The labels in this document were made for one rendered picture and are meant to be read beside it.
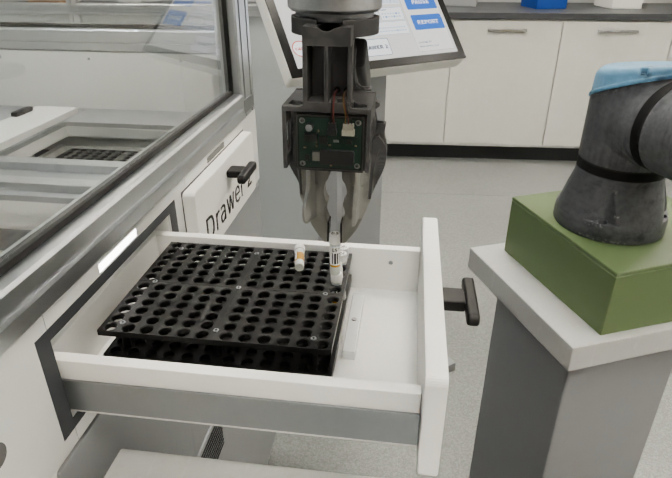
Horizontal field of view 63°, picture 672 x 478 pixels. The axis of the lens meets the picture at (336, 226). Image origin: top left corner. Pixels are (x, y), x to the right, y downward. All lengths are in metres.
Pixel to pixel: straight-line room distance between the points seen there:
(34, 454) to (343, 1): 0.44
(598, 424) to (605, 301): 0.27
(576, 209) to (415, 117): 2.75
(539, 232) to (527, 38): 2.71
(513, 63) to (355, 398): 3.17
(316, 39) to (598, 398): 0.72
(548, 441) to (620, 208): 0.38
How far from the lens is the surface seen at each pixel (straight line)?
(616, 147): 0.81
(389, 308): 0.67
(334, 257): 0.55
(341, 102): 0.43
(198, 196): 0.77
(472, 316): 0.54
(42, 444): 0.56
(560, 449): 1.00
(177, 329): 0.55
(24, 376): 0.52
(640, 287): 0.81
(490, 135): 3.63
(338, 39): 0.42
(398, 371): 0.58
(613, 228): 0.83
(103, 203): 0.60
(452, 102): 3.53
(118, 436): 0.69
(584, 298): 0.83
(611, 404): 0.99
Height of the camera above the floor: 1.22
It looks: 27 degrees down
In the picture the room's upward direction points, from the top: straight up
